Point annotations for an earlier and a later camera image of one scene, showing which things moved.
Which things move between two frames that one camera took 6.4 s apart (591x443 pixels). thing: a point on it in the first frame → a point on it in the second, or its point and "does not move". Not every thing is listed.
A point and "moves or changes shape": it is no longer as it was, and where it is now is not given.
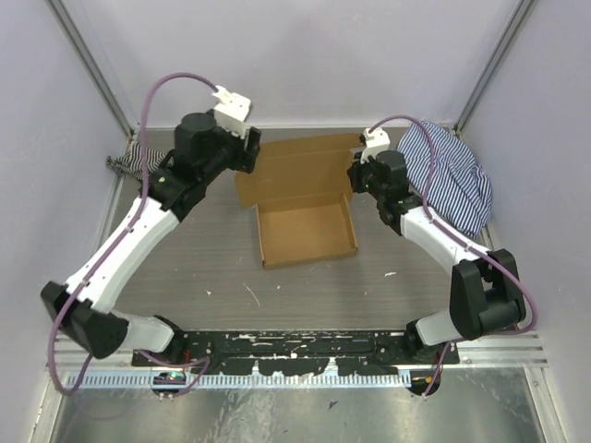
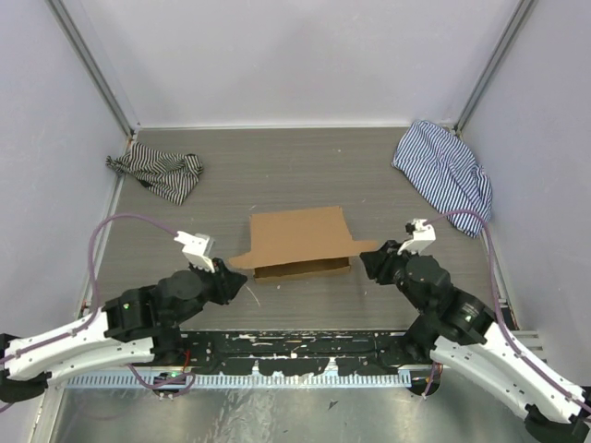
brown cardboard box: (301, 187) moves or changes shape
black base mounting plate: (298, 353) does not move
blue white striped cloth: (460, 195) does not move
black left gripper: (247, 158) → (227, 281)
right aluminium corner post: (518, 18) does not move
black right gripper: (355, 173) → (379, 262)
